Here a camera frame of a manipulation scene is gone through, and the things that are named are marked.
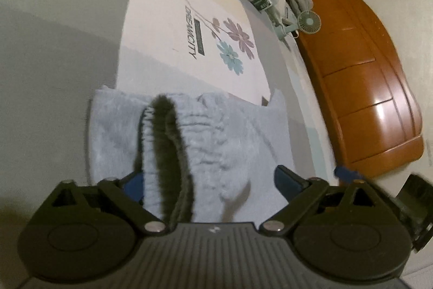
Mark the green handheld fan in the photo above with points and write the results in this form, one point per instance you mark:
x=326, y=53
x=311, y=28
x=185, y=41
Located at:
x=309, y=21

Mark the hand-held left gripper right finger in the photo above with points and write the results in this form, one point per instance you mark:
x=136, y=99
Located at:
x=287, y=182

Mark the light blue fleece hoodie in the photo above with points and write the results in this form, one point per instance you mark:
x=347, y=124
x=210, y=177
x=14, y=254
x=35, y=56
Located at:
x=236, y=146

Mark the patchwork bed sheet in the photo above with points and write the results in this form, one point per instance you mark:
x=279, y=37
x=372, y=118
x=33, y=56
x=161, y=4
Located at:
x=162, y=21

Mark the wooden headboard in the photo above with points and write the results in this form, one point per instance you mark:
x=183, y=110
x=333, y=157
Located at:
x=355, y=72

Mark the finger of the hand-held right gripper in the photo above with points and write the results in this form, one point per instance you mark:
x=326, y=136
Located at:
x=345, y=174

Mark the grey-green cloth bundle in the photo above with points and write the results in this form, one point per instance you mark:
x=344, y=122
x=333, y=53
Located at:
x=299, y=3

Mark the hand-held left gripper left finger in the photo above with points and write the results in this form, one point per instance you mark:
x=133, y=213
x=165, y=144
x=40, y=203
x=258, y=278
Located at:
x=133, y=185

